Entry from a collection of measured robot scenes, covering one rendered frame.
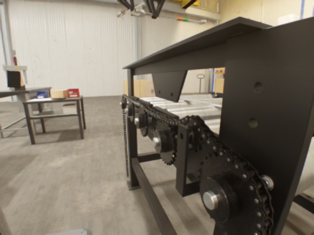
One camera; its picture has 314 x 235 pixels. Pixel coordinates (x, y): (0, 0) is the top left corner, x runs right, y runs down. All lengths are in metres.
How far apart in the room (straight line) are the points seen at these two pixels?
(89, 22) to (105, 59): 2.36
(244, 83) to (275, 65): 0.06
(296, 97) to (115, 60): 10.77
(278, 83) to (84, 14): 11.36
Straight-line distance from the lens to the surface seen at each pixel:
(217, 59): 0.42
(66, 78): 10.94
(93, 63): 10.83
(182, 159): 0.39
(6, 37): 11.87
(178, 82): 0.56
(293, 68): 0.28
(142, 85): 8.25
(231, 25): 0.29
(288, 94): 0.28
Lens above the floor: 1.07
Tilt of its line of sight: 14 degrees down
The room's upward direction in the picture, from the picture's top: straight up
